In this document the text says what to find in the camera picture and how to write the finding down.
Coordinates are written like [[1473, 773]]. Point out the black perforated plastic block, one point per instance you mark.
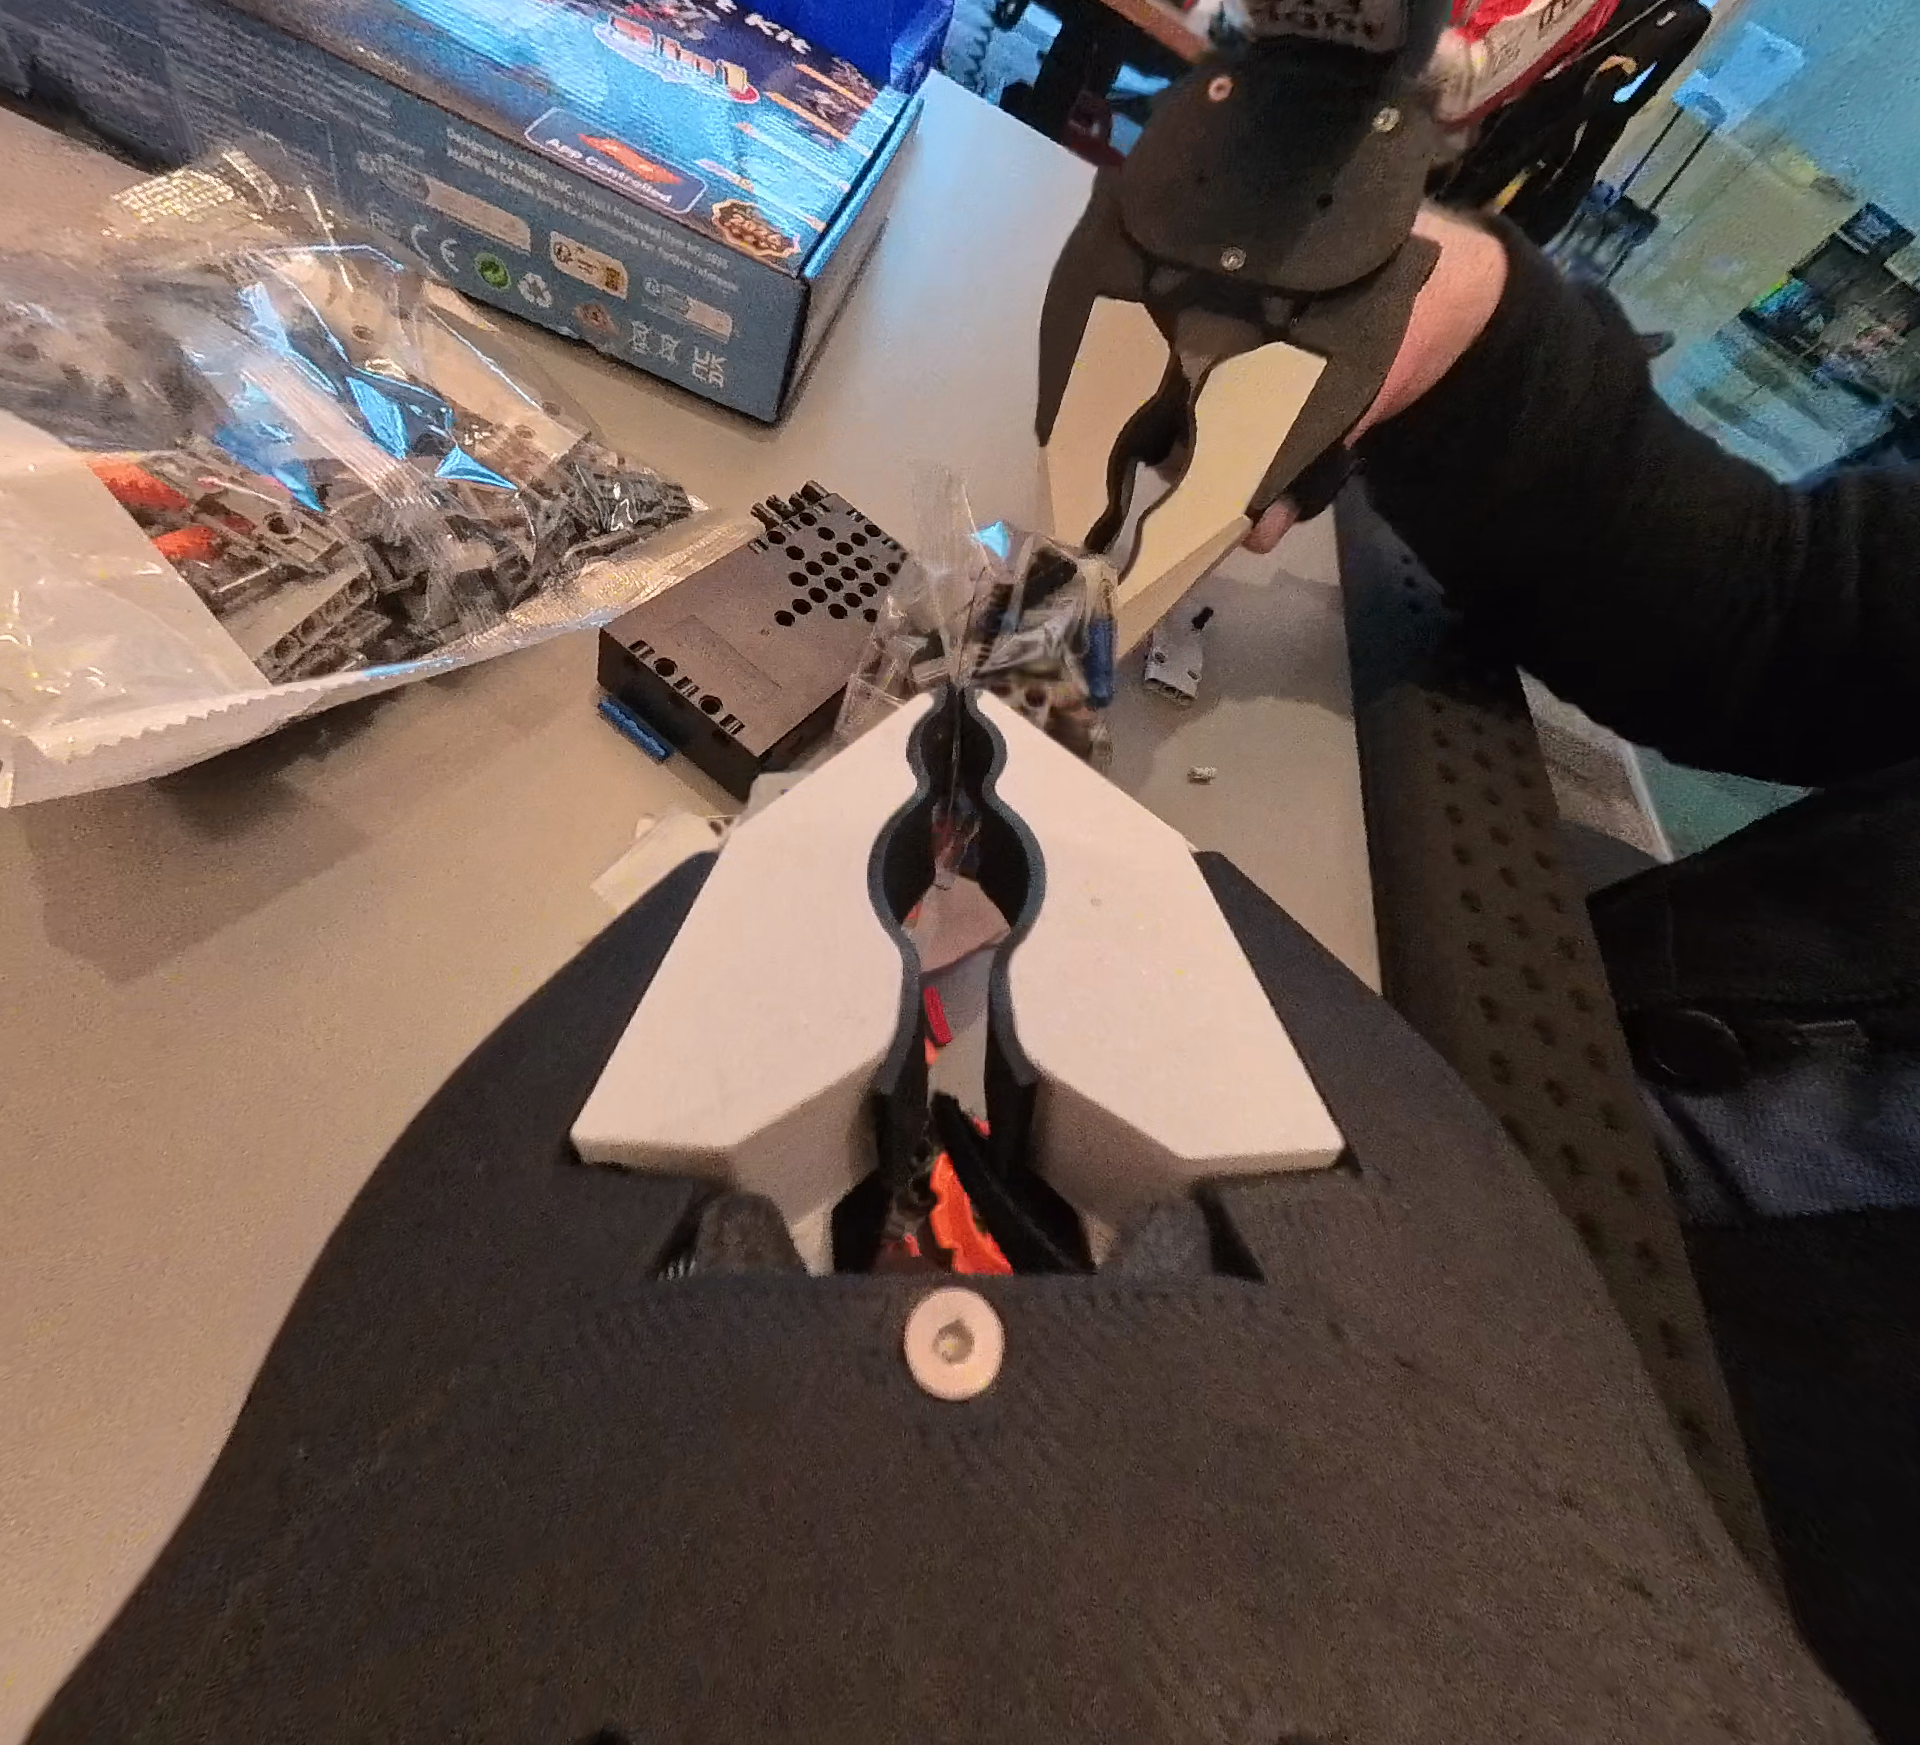
[[719, 649]]

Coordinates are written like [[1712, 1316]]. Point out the blue robot kit box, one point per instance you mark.
[[451, 125]]

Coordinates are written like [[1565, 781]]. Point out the person's right forearm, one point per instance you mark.
[[1651, 501]]

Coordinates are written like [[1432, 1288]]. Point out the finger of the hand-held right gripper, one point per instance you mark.
[[1088, 424], [1230, 454]]

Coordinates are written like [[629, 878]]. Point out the clear bag of grey beams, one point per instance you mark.
[[299, 545]]

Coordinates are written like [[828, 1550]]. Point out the clear bag of orange parts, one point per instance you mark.
[[1035, 620]]

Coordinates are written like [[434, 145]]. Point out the person's right hand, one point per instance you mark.
[[1455, 305]]

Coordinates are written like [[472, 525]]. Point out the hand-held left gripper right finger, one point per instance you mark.
[[1154, 1010]]

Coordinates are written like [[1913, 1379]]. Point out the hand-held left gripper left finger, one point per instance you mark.
[[751, 995]]

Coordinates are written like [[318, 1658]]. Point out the grey holed rectangular plate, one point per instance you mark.
[[1179, 665]]

